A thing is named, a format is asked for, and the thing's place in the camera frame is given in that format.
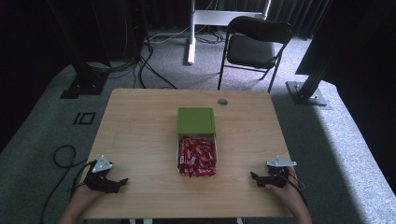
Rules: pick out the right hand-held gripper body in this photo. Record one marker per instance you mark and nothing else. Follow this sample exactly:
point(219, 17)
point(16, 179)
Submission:
point(280, 162)

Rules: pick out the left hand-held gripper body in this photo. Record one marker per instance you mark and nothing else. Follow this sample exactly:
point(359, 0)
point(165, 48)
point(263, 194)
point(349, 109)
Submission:
point(101, 165)

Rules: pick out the person's right hand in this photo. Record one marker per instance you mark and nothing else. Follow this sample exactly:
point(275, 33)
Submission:
point(288, 196)

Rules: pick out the person's left hand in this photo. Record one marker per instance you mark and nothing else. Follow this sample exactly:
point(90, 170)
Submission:
point(83, 195)

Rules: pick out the pile of red snack packets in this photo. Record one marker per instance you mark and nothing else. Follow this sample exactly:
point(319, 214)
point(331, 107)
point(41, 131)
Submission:
point(196, 155)

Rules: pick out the clear plastic drawer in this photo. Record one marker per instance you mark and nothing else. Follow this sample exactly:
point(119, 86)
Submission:
point(177, 149)

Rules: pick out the black metal stand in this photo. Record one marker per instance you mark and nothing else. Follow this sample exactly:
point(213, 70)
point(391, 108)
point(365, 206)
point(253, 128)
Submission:
point(307, 90)
point(84, 84)

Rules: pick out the green box lid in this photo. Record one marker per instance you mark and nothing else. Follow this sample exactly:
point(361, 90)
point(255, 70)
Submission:
point(196, 120)

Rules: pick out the black folding chair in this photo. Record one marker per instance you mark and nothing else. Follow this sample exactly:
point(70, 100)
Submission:
point(250, 49)

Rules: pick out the white desk frame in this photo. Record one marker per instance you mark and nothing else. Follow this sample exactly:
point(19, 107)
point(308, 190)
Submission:
point(191, 46)

